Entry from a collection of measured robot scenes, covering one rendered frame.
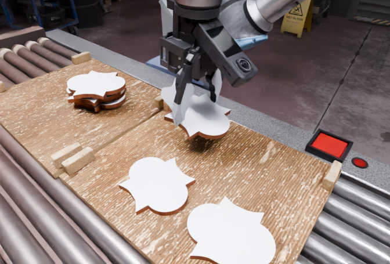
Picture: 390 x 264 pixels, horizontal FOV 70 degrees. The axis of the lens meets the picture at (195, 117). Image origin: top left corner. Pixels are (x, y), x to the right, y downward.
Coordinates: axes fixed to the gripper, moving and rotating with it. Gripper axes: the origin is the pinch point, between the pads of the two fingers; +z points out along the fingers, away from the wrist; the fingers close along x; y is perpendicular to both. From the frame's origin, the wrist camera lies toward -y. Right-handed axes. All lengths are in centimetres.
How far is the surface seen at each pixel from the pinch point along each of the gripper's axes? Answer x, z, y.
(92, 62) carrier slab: -5, 12, 52
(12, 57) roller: 10, 16, 81
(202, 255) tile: 17.3, 6.2, -17.5
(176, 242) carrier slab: 18.2, 7.7, -13.1
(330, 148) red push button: -19.1, 7.5, -21.2
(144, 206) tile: 17.8, 7.1, -5.3
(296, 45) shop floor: -300, 107, 102
